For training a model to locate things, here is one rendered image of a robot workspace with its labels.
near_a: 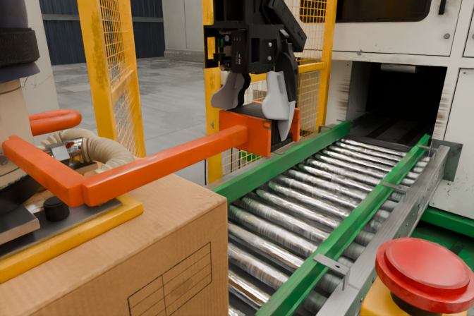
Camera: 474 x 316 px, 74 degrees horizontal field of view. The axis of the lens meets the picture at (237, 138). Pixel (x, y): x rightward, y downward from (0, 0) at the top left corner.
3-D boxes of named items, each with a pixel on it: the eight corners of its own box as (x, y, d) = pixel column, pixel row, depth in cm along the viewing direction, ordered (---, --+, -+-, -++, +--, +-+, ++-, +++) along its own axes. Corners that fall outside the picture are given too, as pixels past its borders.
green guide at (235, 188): (335, 129, 216) (336, 116, 213) (350, 132, 210) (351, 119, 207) (123, 241, 102) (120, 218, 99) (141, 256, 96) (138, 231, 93)
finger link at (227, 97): (197, 125, 46) (211, 66, 41) (224, 116, 50) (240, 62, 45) (211, 136, 44) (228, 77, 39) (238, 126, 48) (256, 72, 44)
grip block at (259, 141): (253, 130, 52) (254, 100, 50) (299, 141, 47) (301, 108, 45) (219, 143, 46) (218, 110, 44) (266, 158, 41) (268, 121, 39)
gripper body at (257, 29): (202, 73, 40) (199, -33, 36) (245, 67, 46) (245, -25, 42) (251, 80, 35) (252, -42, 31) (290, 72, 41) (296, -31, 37)
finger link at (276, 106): (261, 150, 39) (241, 78, 38) (286, 138, 43) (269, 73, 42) (281, 148, 37) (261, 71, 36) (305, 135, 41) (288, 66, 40)
